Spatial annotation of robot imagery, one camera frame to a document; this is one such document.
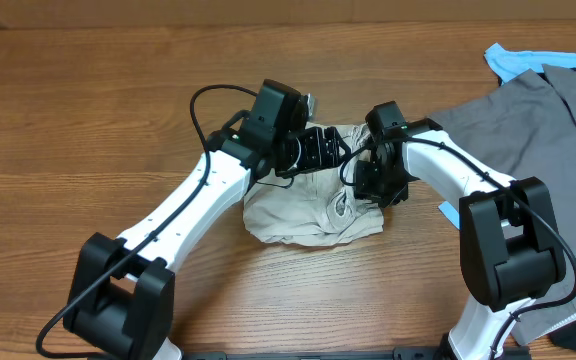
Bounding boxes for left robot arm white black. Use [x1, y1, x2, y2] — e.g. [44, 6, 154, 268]
[63, 127, 350, 359]

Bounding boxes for light blue garment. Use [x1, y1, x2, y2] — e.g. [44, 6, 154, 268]
[431, 44, 576, 236]

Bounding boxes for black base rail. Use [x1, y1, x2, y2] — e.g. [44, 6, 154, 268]
[182, 347, 441, 360]

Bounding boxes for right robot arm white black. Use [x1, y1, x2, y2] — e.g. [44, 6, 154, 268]
[354, 120, 566, 359]

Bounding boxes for beige cotton shorts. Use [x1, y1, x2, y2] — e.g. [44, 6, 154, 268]
[242, 122, 385, 248]

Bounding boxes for grey shirt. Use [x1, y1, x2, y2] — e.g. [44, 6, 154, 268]
[429, 65, 576, 344]

